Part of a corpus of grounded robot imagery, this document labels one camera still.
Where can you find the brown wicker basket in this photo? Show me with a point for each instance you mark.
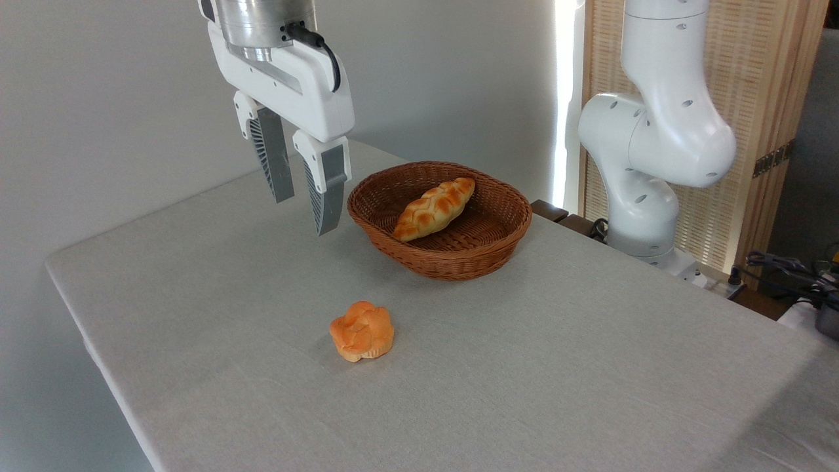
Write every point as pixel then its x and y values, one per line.
pixel 485 242

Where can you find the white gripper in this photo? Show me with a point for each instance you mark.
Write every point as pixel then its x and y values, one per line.
pixel 292 88

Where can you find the round orange bread bun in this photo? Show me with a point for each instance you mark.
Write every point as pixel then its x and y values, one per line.
pixel 362 331

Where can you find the dark brown wooden block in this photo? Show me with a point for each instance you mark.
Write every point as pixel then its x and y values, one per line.
pixel 549 210

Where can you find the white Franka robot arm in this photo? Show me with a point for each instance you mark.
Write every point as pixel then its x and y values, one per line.
pixel 662 131

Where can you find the long braided bread loaf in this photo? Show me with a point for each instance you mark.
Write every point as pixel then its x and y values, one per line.
pixel 434 208

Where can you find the white power strip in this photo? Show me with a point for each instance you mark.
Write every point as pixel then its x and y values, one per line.
pixel 718 283

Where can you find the dark metal screen hinge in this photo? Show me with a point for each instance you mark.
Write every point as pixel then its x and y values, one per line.
pixel 773 159

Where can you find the grey tablecloth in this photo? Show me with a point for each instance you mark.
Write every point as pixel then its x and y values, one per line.
pixel 524 367

